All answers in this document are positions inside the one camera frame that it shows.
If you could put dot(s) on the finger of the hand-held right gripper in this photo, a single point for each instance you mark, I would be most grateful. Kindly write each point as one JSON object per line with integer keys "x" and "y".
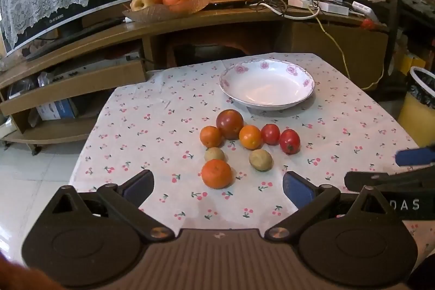
{"x": 390, "y": 182}
{"x": 416, "y": 156}

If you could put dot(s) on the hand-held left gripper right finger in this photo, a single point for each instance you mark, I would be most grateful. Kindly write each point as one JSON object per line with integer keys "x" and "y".
{"x": 295, "y": 189}

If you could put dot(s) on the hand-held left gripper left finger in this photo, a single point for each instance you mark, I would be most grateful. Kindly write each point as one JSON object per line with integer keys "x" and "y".
{"x": 141, "y": 186}

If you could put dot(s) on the brown kiwi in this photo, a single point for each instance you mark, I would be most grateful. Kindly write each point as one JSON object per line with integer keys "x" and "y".
{"x": 214, "y": 154}
{"x": 260, "y": 160}

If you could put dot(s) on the red tomato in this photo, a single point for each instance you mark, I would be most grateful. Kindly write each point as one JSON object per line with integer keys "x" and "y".
{"x": 270, "y": 134}
{"x": 290, "y": 141}

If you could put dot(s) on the small orange mandarin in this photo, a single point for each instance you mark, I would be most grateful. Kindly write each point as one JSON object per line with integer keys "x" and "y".
{"x": 211, "y": 136}
{"x": 250, "y": 137}

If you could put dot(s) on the large orange mandarin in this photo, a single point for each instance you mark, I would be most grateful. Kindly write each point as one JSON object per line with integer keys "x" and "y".
{"x": 216, "y": 173}

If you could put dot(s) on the dark red apple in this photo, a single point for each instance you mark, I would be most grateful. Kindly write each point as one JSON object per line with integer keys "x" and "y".
{"x": 230, "y": 124}

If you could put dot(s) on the white floral plate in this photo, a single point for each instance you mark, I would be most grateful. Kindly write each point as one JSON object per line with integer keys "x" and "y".
{"x": 267, "y": 86}

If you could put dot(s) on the yellow trash bin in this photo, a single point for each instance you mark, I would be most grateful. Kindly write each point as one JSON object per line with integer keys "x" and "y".
{"x": 416, "y": 113}

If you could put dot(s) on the cherry print tablecloth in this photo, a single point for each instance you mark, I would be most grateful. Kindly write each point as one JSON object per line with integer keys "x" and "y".
{"x": 153, "y": 127}

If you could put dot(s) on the yellow box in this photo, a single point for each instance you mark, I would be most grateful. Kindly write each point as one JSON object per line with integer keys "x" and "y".
{"x": 413, "y": 63}

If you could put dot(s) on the blue and white box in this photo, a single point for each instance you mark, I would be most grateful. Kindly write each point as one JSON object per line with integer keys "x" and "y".
{"x": 56, "y": 109}

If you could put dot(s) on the silver media player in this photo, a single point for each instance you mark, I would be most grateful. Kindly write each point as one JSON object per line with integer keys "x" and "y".
{"x": 85, "y": 67}

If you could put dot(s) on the small red object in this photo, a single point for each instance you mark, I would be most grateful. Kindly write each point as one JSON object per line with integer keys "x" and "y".
{"x": 367, "y": 24}

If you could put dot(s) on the white power strip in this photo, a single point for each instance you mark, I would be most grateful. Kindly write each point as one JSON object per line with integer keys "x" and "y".
{"x": 365, "y": 9}

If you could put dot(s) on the white rectangular box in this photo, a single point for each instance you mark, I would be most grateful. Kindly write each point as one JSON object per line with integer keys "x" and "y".
{"x": 334, "y": 8}

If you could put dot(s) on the leaf-shaped fruit dish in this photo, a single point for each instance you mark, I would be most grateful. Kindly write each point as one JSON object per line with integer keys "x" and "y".
{"x": 153, "y": 13}

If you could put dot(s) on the wooden television stand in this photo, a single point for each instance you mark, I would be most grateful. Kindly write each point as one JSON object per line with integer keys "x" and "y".
{"x": 210, "y": 23}

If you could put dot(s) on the yellow apple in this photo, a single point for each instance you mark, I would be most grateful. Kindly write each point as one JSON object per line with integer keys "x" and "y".
{"x": 146, "y": 0}

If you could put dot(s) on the small white adapter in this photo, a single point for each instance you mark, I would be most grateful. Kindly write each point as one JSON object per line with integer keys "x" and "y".
{"x": 298, "y": 2}

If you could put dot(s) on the black set-top box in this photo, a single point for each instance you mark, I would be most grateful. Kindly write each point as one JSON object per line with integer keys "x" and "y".
{"x": 231, "y": 2}

